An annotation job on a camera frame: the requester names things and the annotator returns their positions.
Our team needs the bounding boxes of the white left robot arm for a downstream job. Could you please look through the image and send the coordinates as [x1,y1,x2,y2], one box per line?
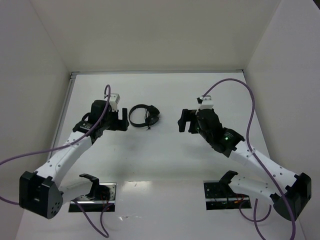
[19,93,129,219]

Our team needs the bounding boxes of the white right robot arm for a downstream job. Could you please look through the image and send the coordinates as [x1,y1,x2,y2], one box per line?
[177,108,312,221]

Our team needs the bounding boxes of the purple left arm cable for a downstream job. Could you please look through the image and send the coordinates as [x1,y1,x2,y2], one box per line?
[0,84,116,239]

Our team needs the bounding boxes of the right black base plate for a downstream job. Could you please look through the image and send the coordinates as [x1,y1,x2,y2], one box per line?
[203,181,252,211]

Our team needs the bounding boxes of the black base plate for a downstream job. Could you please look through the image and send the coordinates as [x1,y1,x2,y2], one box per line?
[203,181,252,211]
[75,182,117,213]

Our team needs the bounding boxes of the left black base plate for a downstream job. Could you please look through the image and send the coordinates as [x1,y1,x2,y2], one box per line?
[75,182,117,213]

